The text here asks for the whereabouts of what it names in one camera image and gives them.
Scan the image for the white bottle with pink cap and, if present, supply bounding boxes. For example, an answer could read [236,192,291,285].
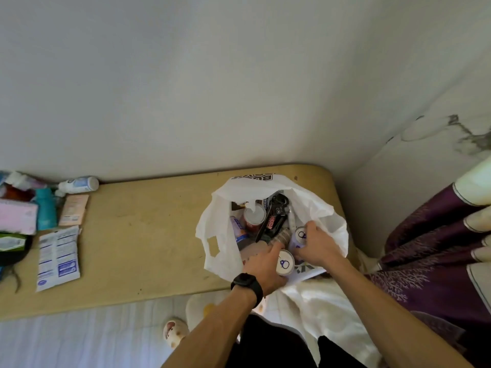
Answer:
[3,171,48,191]

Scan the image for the cream and purple curtain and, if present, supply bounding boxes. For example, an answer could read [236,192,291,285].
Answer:
[282,155,491,368]

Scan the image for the red can with silver lid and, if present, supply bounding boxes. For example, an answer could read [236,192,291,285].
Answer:
[242,202,267,233]

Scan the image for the small black accessory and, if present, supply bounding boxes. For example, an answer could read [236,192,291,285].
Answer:
[255,192,290,244]

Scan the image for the light wooden cabinet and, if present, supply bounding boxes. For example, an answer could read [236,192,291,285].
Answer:
[0,164,360,323]

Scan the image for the red bottle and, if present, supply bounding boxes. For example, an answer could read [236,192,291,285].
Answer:
[0,183,36,202]

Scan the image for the lilac white can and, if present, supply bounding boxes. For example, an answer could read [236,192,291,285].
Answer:
[288,225,308,257]
[276,248,296,277]
[229,215,251,244]

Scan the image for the black shorts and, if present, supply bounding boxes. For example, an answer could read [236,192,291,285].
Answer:
[224,314,369,368]

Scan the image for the white blue bottle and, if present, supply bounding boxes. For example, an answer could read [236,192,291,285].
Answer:
[54,176,100,197]

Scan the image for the person's left hand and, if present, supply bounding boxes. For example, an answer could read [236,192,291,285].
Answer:
[242,241,288,297]

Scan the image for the peach sachet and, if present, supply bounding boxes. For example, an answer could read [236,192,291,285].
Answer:
[58,193,90,227]

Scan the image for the white plastic bag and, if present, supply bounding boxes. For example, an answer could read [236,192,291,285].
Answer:
[194,173,350,287]

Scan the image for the black smartwatch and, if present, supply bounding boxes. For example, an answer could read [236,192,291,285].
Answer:
[230,273,264,308]

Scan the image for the teal bottle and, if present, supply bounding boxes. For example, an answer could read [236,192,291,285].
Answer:
[33,187,59,232]

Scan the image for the person's left forearm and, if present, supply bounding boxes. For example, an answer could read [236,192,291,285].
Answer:
[161,289,258,368]

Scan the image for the person's right hand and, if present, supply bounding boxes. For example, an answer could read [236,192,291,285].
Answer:
[295,221,346,271]

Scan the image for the person's right forearm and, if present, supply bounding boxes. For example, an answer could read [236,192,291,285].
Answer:
[326,258,475,368]

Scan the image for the black pouch with green label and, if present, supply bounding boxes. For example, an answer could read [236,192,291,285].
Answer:
[0,232,34,268]

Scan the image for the pink soft pack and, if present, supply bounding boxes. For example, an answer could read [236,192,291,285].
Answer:
[0,198,39,236]

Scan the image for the cream spotted left slipper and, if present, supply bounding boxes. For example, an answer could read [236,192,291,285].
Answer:
[162,317,190,350]

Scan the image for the white blue printed packet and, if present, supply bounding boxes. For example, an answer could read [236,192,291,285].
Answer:
[36,224,82,293]

